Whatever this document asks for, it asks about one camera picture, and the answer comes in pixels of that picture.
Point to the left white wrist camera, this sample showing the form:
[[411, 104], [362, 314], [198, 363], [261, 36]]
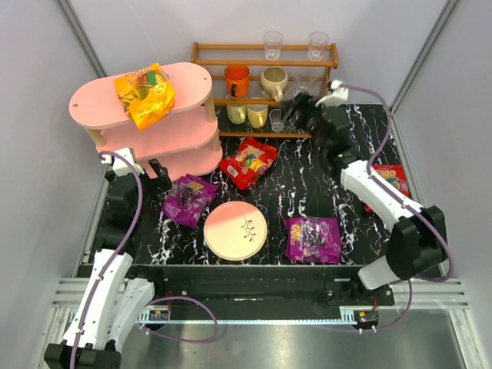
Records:
[[122, 161]]

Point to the purple candy bag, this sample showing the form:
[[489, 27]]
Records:
[[313, 240], [187, 200]]

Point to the clear glass top right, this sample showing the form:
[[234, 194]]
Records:
[[317, 43]]

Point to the beige round ceramic mug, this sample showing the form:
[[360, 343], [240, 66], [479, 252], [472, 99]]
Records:
[[273, 83]]

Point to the pink and cream plate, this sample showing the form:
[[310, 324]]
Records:
[[235, 231]]

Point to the red candy bag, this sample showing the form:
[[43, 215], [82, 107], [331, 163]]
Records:
[[395, 175], [249, 162]]

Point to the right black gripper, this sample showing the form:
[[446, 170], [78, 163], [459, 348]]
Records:
[[307, 112]]

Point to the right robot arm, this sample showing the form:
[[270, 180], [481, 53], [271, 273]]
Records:
[[418, 239]]

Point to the orange mug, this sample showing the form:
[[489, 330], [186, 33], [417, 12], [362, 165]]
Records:
[[237, 80]]

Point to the pale green mug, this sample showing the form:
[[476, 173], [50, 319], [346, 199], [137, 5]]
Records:
[[237, 113]]

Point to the clear glass top left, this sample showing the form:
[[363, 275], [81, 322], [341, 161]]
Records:
[[273, 41]]

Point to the clear glass middle shelf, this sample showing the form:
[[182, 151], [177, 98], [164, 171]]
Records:
[[305, 80]]

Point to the small clear glass bottom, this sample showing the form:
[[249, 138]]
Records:
[[276, 120]]

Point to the pink three-tier shelf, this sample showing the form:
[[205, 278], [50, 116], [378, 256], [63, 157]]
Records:
[[185, 142]]

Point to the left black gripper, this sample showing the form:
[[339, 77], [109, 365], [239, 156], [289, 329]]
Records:
[[137, 179]]

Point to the yellow mug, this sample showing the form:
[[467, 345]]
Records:
[[257, 115]]

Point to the orange candy bag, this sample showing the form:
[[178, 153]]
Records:
[[147, 95]]

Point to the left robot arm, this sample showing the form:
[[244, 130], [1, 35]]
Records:
[[107, 310]]

